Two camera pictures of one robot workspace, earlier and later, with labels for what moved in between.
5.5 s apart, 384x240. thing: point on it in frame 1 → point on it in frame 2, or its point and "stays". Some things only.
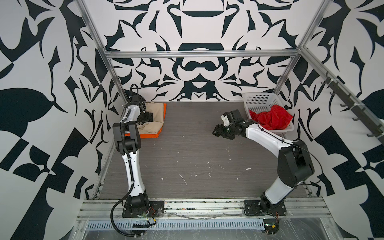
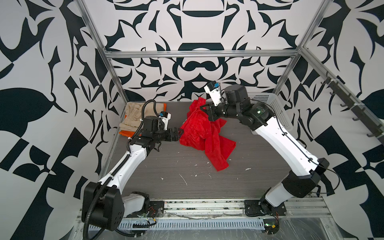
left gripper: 149,117 → 170,137
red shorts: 276,118 → 200,132
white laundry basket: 261,102 stays
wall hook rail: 375,127 stays
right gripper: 219,131 → 213,111
